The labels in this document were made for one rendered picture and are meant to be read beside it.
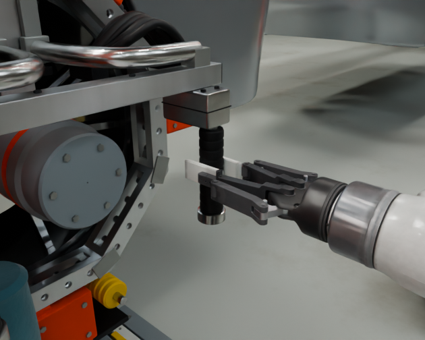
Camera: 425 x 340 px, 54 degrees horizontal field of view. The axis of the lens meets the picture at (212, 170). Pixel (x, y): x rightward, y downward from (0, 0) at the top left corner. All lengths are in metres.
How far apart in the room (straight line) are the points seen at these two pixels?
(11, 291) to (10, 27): 0.34
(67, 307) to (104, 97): 0.44
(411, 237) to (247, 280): 1.35
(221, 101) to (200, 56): 0.07
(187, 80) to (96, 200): 0.20
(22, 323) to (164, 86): 0.35
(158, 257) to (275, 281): 0.52
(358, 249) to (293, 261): 1.41
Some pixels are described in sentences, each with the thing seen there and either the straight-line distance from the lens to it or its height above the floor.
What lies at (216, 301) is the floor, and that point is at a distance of 1.65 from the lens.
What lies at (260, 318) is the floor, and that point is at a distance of 1.60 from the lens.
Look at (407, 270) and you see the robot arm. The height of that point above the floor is 0.83.
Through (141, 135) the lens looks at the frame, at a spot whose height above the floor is 0.81.
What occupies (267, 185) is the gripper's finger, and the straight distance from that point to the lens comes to 0.53.
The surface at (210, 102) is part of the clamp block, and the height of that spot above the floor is 0.94.
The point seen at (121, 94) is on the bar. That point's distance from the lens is 0.50.
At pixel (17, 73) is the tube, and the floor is 1.00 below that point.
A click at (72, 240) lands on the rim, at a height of 0.62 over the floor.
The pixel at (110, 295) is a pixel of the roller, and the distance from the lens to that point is 0.89.
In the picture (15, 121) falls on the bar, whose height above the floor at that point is 0.96.
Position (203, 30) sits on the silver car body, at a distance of 1.15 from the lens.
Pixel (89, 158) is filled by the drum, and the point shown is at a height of 0.88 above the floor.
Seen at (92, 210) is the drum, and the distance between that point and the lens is 0.58.
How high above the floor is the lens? 1.07
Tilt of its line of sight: 23 degrees down
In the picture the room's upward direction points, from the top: straight up
